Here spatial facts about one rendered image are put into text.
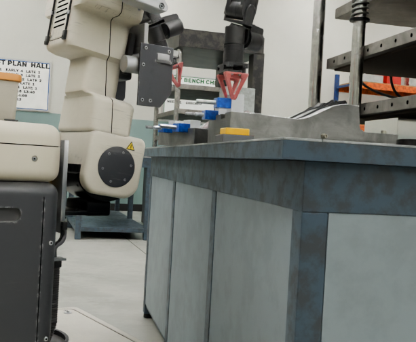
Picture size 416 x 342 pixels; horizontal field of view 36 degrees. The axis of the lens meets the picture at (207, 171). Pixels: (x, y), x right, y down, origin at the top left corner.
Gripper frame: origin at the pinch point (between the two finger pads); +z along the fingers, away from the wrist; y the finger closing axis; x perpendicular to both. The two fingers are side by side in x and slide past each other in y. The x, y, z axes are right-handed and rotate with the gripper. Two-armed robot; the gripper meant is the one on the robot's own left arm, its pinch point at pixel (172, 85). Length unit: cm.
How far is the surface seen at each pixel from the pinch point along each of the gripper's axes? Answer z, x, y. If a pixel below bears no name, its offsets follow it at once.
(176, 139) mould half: 16.7, 6.0, -1.4
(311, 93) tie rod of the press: 39, -106, 47
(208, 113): 8.0, 7.1, -24.8
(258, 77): 81, -310, 321
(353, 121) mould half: 21, -18, -56
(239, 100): 5.5, 4.8, -37.8
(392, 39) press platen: 16, -95, -16
